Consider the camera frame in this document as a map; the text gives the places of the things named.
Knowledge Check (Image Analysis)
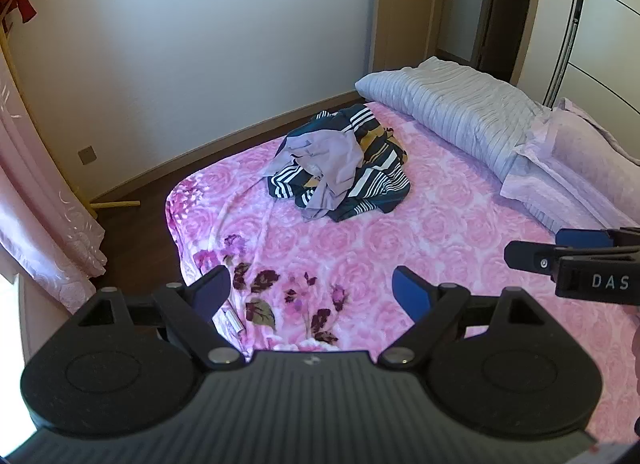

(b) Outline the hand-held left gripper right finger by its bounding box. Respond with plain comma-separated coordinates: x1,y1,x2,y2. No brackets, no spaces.
376,265,552,371

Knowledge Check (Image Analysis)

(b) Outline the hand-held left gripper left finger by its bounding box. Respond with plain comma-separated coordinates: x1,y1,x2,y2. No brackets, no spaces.
71,265,247,371

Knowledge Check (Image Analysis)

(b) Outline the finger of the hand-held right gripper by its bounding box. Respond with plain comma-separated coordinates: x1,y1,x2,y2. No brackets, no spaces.
504,240,568,273
556,226,640,251

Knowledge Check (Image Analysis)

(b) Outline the lavender grey garment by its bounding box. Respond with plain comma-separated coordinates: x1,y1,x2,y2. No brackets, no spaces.
272,128,365,224

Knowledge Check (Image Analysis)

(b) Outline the pink floral blanket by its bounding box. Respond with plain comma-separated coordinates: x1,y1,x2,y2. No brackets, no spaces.
165,101,640,445

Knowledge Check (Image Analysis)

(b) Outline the pale pink pillow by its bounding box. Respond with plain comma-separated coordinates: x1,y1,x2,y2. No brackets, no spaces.
500,96,640,236

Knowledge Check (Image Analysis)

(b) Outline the dark striped garment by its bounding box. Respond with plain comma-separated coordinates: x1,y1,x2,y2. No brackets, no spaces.
265,103,413,223

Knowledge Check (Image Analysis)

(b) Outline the wooden skirting board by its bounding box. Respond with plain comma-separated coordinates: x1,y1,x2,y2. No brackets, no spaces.
91,89,359,205

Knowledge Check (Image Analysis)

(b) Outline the grey striped quilt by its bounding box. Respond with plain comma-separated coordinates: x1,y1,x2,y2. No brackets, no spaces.
355,56,544,186

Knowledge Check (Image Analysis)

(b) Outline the beige wardrobe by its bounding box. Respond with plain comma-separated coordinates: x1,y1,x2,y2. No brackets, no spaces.
514,0,640,165

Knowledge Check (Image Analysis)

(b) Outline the pink sheer curtain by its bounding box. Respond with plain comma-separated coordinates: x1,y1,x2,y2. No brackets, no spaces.
0,44,108,296

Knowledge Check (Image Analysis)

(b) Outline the wooden door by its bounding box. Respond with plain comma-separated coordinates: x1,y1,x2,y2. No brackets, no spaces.
371,0,443,74

